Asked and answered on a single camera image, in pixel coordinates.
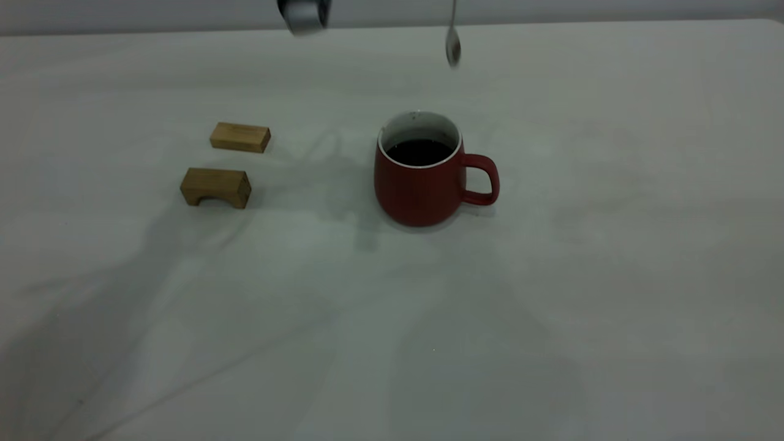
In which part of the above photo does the pink handled metal spoon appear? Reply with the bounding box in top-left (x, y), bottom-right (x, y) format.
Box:
top-left (445, 0), bottom-right (462, 67)

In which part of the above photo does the dark coffee liquid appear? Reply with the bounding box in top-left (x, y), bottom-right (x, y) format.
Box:
top-left (386, 138), bottom-right (455, 167)

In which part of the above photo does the flat wooden block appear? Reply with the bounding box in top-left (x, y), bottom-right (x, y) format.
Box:
top-left (210, 122), bottom-right (271, 154)

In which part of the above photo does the red ceramic cup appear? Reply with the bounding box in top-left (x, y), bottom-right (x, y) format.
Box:
top-left (374, 110), bottom-right (500, 228)

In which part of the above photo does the arched wooden block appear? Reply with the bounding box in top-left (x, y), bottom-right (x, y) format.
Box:
top-left (180, 167), bottom-right (252, 210)

